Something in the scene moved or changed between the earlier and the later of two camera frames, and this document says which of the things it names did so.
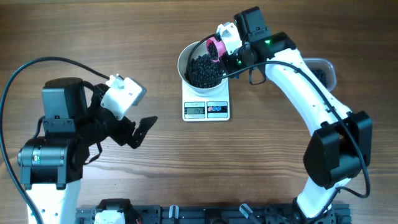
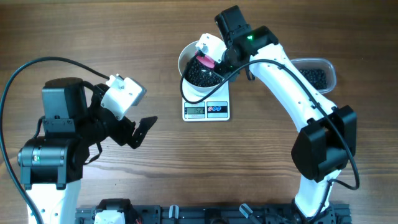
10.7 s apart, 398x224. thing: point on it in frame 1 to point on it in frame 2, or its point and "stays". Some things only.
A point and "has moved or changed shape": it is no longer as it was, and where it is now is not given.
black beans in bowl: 204,73 stays
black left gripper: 124,135 stays
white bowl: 199,50 stays
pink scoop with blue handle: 220,46 has moved or changed shape
